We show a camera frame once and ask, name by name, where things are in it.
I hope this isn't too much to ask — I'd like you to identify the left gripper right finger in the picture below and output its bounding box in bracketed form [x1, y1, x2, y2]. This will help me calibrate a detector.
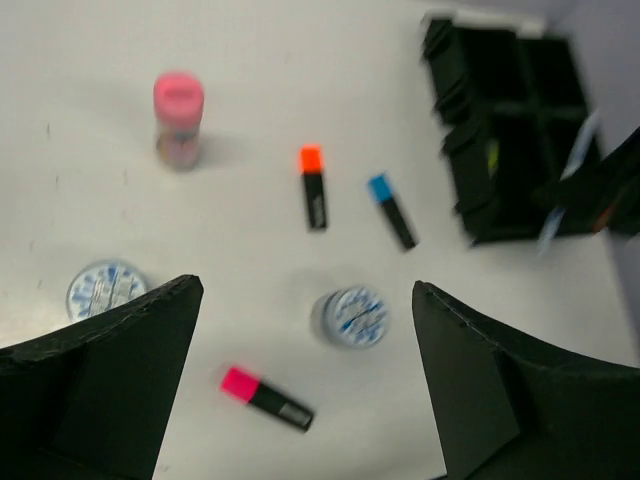
[412, 281, 639, 479]

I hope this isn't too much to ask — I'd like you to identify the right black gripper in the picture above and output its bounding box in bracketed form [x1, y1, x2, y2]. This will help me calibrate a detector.
[532, 130, 639, 237]

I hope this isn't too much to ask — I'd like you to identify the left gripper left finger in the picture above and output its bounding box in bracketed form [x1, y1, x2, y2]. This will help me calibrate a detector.
[1, 275, 204, 479]

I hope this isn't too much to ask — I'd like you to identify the blue clear pen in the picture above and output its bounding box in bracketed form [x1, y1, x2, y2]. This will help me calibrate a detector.
[537, 107, 601, 256]

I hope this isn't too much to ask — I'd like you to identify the blue glitter jar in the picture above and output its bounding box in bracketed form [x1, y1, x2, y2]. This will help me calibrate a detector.
[311, 285, 391, 350]
[66, 259, 149, 323]

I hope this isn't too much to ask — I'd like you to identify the pink highlighter marker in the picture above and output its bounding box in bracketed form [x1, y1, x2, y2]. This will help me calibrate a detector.
[220, 366, 315, 433]

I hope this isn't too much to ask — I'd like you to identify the blue highlighter marker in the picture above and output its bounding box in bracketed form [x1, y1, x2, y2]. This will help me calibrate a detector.
[368, 173, 417, 251]

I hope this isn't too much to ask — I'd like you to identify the orange highlighter marker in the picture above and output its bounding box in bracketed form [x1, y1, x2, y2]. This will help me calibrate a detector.
[299, 145, 328, 231]

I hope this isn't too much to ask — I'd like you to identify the pink glitter bottle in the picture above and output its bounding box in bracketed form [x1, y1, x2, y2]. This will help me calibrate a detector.
[153, 71, 205, 170]

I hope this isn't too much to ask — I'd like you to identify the black divided organizer tray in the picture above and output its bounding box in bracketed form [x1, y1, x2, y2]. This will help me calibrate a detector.
[422, 17, 590, 244]

